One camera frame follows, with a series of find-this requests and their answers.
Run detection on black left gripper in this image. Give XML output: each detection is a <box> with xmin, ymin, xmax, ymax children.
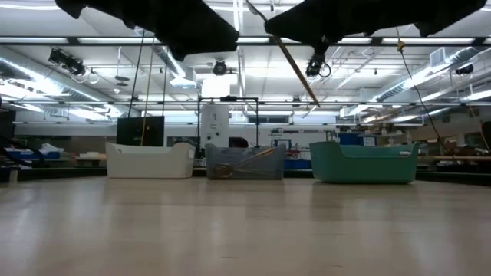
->
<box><xmin>126</xmin><ymin>0</ymin><xmax>239</xmax><ymax>62</ymax></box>

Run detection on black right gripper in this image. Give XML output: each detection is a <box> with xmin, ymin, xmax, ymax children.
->
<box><xmin>264</xmin><ymin>0</ymin><xmax>384</xmax><ymax>54</ymax></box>

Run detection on wooden stick utensil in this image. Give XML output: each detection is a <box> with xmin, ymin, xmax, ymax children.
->
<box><xmin>245</xmin><ymin>0</ymin><xmax>321</xmax><ymax>108</ymax></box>

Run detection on fork pair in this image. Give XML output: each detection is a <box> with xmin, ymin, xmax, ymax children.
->
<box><xmin>209</xmin><ymin>163</ymin><xmax>276</xmax><ymax>179</ymax></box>

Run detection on grey translucent plastic bin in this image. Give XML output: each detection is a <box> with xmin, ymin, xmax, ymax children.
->
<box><xmin>205</xmin><ymin>143</ymin><xmax>287</xmax><ymax>181</ymax></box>

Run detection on teal plastic bin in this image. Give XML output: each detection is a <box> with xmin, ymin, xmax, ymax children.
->
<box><xmin>308</xmin><ymin>140</ymin><xmax>420</xmax><ymax>184</ymax></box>

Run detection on black overhead rig bar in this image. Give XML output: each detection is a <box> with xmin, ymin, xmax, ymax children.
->
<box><xmin>0</xmin><ymin>36</ymin><xmax>491</xmax><ymax>45</ymax></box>

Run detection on white tall cabinet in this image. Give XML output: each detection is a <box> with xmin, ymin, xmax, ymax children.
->
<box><xmin>199</xmin><ymin>103</ymin><xmax>230</xmax><ymax>149</ymax></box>

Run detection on black square panel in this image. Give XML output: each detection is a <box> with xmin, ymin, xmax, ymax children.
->
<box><xmin>116</xmin><ymin>116</ymin><xmax>165</xmax><ymax>147</ymax></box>

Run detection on blue storage bins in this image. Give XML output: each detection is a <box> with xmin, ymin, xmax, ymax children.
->
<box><xmin>339</xmin><ymin>132</ymin><xmax>379</xmax><ymax>147</ymax></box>

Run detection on white plastic bin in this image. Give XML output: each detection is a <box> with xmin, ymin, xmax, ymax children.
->
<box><xmin>105</xmin><ymin>141</ymin><xmax>196</xmax><ymax>179</ymax></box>

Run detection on blue crates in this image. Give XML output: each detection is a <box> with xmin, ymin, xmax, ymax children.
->
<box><xmin>11</xmin><ymin>149</ymin><xmax>61</xmax><ymax>160</ymax></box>

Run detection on black overhead camera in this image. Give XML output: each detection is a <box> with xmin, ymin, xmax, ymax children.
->
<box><xmin>305</xmin><ymin>53</ymin><xmax>331</xmax><ymax>78</ymax></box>

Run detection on hanging black cable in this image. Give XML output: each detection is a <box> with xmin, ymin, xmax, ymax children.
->
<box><xmin>394</xmin><ymin>28</ymin><xmax>453</xmax><ymax>154</ymax></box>

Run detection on black ceiling camera cluster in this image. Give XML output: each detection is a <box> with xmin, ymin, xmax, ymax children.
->
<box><xmin>48</xmin><ymin>48</ymin><xmax>87</xmax><ymax>77</ymax></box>

